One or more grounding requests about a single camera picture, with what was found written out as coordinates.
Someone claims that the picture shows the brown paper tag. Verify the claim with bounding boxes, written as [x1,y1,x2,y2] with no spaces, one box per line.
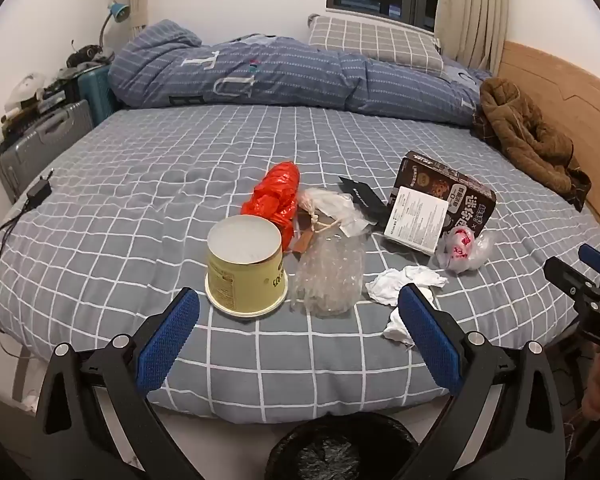
[291,212,322,254]

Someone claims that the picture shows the teal suitcase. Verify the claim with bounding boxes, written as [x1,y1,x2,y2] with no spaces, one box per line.
[77,64,123,126]

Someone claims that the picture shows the black charger cable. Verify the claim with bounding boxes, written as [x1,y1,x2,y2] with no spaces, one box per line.
[0,200,31,333]

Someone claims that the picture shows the brown quilted jacket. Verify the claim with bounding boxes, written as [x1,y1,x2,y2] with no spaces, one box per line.
[470,77,593,213]

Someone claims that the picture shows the small white tissue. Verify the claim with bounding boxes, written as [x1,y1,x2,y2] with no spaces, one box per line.
[382,305,421,348]

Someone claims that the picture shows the black cable bundle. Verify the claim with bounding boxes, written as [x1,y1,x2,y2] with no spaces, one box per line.
[67,42,113,68]

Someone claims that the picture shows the blue striped duvet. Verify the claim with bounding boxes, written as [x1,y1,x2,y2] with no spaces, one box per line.
[107,19,496,128]

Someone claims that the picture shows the clear bubble wrap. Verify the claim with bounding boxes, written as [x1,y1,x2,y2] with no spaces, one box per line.
[291,232,368,318]

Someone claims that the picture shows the grey checked bed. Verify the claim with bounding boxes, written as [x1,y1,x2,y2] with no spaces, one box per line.
[0,105,600,423]

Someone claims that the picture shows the clear plastic bag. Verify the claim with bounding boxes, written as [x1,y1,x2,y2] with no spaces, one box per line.
[297,187,368,241]

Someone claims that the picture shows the dark stacked items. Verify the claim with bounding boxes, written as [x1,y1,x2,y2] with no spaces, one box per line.
[0,77,81,126]

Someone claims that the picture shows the grey checked pillow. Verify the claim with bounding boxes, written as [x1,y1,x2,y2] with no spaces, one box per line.
[307,14,446,73]

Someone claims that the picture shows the yellow paper cup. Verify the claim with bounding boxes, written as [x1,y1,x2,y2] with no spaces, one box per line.
[204,214,288,317]

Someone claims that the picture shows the large white tissue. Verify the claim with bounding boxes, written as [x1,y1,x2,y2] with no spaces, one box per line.
[365,266,448,306]

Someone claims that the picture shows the black pouch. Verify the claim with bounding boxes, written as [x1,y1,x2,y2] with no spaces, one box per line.
[338,176,388,226]

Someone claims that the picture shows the white rounded object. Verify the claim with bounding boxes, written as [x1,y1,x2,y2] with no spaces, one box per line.
[7,72,48,111]

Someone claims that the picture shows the wooden headboard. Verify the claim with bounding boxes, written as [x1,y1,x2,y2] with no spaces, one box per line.
[490,40,600,241]

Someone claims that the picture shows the black trash bin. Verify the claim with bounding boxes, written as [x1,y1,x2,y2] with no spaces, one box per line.
[270,412,433,480]

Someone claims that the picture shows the white bag with red print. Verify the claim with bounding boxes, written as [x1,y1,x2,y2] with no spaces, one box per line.
[437,225,491,275]

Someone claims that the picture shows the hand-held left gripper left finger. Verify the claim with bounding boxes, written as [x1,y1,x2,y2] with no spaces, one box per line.
[32,287,206,480]

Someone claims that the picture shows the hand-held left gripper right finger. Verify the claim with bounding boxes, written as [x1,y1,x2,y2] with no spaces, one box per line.
[397,282,566,480]

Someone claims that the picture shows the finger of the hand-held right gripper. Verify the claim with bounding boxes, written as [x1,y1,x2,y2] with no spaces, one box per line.
[578,243,600,286]
[544,256,600,311]

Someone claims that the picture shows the grey suitcase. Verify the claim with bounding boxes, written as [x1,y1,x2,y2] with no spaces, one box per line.
[0,99,96,206]

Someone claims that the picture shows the red plastic bag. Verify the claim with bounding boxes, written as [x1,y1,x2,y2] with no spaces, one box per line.
[241,161,301,253]

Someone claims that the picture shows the blue desk lamp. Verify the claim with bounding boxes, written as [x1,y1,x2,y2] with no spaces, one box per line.
[99,1,131,56]

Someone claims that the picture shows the wide beige curtain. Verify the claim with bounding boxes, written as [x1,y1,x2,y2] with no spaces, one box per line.
[434,0,511,73]

